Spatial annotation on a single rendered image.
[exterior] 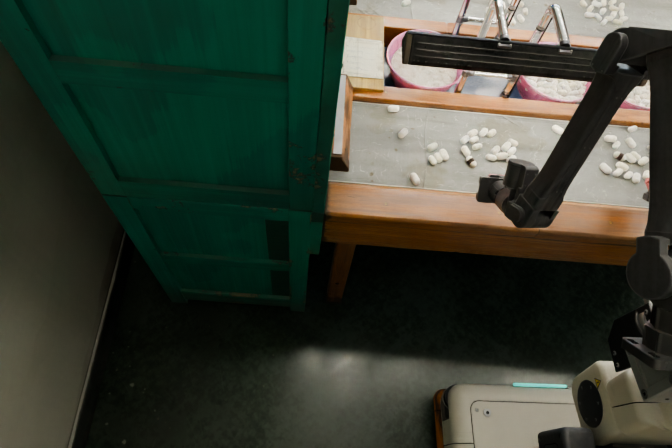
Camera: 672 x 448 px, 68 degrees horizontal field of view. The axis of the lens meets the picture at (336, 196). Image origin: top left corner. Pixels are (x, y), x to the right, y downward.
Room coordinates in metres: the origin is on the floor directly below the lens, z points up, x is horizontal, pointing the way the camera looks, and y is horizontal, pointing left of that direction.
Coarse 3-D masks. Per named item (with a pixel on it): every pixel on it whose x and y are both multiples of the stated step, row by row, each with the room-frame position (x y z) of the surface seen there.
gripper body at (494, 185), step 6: (480, 180) 0.69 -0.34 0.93; (486, 180) 0.69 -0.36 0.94; (492, 180) 0.70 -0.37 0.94; (498, 180) 0.70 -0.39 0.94; (480, 186) 0.68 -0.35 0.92; (486, 186) 0.68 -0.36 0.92; (492, 186) 0.68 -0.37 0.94; (498, 186) 0.67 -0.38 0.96; (504, 186) 0.66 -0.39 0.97; (480, 192) 0.67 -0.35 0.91; (486, 192) 0.67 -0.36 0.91; (492, 192) 0.66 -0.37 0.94; (480, 198) 0.66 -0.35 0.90; (486, 198) 0.66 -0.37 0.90; (492, 198) 0.65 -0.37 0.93
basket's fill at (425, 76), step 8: (400, 48) 1.32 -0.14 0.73; (400, 56) 1.28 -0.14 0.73; (392, 64) 1.25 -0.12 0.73; (400, 64) 1.25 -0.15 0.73; (400, 72) 1.21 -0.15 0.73; (408, 72) 1.21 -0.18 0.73; (416, 72) 1.22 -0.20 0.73; (424, 72) 1.22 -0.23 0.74; (432, 72) 1.23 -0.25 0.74; (440, 72) 1.24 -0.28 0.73; (448, 72) 1.25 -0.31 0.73; (456, 72) 1.26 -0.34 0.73; (408, 80) 1.18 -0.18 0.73; (416, 80) 1.19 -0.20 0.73; (424, 80) 1.19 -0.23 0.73; (432, 80) 1.20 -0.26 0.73; (440, 80) 1.20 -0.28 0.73; (448, 80) 1.21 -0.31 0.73
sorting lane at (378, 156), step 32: (352, 128) 0.94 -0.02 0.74; (384, 128) 0.96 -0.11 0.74; (416, 128) 0.98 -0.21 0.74; (448, 128) 1.00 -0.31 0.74; (480, 128) 1.02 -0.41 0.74; (512, 128) 1.04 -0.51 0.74; (544, 128) 1.06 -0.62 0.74; (608, 128) 1.10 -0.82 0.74; (640, 128) 1.12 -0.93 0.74; (352, 160) 0.83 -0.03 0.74; (384, 160) 0.84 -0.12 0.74; (416, 160) 0.86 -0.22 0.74; (448, 160) 0.88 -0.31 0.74; (480, 160) 0.90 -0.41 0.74; (544, 160) 0.93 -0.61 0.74; (608, 160) 0.97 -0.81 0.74; (576, 192) 0.84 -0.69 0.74; (608, 192) 0.85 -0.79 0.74; (640, 192) 0.87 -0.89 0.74
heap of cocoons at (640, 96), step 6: (648, 84) 1.33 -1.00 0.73; (636, 90) 1.29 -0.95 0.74; (642, 90) 1.29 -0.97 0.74; (648, 90) 1.29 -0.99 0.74; (630, 96) 1.25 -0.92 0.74; (636, 96) 1.25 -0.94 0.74; (642, 96) 1.26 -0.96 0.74; (648, 96) 1.26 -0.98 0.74; (630, 102) 1.22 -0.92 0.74; (636, 102) 1.23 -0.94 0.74; (642, 102) 1.24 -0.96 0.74; (648, 102) 1.24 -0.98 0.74
